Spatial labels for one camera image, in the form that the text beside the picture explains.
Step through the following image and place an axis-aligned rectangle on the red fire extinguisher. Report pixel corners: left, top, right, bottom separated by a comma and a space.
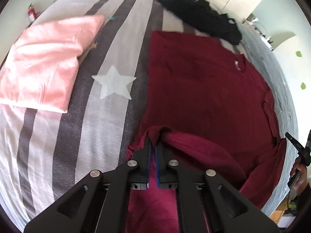
27, 3, 37, 23

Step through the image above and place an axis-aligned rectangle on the dark red shirt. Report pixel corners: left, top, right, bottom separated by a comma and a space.
125, 30, 287, 233

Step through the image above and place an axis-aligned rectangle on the black clothing pile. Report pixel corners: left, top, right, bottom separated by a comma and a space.
158, 0, 242, 45

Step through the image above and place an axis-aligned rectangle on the person's right hand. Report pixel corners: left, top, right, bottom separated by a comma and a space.
290, 162, 308, 196

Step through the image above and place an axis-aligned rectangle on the grey striped bed sheet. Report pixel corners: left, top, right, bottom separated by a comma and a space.
237, 22, 298, 216

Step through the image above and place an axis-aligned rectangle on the grey white striped blanket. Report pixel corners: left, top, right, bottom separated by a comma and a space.
1, 0, 226, 231

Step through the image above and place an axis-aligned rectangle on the pink folded cloth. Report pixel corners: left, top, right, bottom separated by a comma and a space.
1, 15, 104, 113

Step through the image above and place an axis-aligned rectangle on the cluttered side table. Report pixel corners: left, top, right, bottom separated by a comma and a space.
242, 13, 273, 51

